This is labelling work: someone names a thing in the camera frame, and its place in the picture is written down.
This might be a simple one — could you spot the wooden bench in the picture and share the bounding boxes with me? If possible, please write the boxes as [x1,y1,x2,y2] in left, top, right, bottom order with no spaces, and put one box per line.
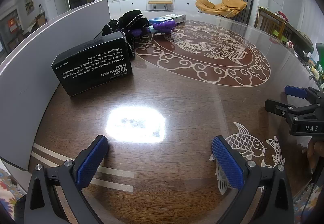
[148,0,173,10]

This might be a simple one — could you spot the orange lounge chair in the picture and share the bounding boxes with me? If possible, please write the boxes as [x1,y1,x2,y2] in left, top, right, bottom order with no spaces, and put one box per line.
[195,0,247,18]

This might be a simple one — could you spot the grey partition board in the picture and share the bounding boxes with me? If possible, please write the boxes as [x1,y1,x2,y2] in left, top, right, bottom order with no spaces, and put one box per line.
[0,0,110,171]

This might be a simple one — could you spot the person's right hand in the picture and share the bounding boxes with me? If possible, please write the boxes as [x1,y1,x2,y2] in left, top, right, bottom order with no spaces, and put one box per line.
[307,138,324,170]

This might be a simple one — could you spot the blue white carton box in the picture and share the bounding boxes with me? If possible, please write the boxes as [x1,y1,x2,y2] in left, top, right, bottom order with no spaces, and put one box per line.
[149,13,186,24]

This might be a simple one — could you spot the white tv cabinet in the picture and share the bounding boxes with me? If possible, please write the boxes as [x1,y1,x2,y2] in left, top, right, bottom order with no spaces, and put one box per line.
[108,0,199,15]

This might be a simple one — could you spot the purple rubber toy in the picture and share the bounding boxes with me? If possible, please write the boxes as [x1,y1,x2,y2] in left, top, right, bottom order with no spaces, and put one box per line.
[130,19,177,37]

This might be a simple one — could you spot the black printed box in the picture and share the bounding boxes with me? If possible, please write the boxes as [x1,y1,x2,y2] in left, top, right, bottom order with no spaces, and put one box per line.
[52,31,132,97]

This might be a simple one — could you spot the black beaded bag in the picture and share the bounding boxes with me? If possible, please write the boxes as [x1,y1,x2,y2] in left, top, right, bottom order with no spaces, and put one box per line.
[102,10,150,60]

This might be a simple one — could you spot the wooden dining chair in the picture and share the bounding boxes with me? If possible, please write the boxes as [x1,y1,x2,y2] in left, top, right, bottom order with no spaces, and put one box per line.
[254,7,288,40]

